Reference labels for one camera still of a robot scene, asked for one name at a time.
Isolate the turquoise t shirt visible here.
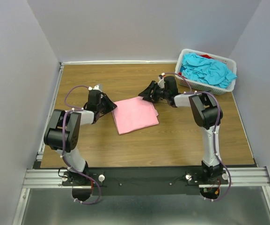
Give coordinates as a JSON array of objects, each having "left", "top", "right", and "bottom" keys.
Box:
[{"left": 180, "top": 53, "right": 237, "bottom": 89}]

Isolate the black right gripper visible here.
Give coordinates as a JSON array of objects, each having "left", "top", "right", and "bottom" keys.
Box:
[{"left": 138, "top": 81, "right": 169, "bottom": 104}]

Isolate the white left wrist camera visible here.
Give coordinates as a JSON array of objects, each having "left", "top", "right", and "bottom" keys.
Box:
[{"left": 88, "top": 84, "right": 102, "bottom": 92}]

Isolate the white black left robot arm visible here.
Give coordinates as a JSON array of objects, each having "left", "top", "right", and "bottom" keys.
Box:
[{"left": 44, "top": 85, "right": 117, "bottom": 185}]

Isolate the aluminium front frame rail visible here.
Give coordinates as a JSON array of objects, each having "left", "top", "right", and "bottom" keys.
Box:
[{"left": 22, "top": 167, "right": 270, "bottom": 188}]

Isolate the white plastic laundry basket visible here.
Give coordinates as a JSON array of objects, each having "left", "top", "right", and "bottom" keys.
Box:
[{"left": 175, "top": 49, "right": 237, "bottom": 95}]

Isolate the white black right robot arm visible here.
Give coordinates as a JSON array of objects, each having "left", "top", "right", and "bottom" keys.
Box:
[{"left": 138, "top": 75, "right": 223, "bottom": 184}]

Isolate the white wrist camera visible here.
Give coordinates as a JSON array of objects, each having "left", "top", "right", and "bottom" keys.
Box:
[
  {"left": 158, "top": 73, "right": 166, "bottom": 89},
  {"left": 88, "top": 84, "right": 102, "bottom": 92}
]

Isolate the pink t shirt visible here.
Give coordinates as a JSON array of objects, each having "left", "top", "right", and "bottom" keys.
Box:
[{"left": 112, "top": 97, "right": 159, "bottom": 135}]

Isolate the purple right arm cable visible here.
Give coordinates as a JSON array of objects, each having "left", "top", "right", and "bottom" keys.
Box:
[{"left": 161, "top": 72, "right": 232, "bottom": 202}]

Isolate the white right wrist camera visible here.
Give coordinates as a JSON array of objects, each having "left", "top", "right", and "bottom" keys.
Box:
[{"left": 158, "top": 73, "right": 166, "bottom": 89}]

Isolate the red t shirt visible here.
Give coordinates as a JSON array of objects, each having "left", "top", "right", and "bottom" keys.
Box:
[{"left": 179, "top": 53, "right": 213, "bottom": 78}]

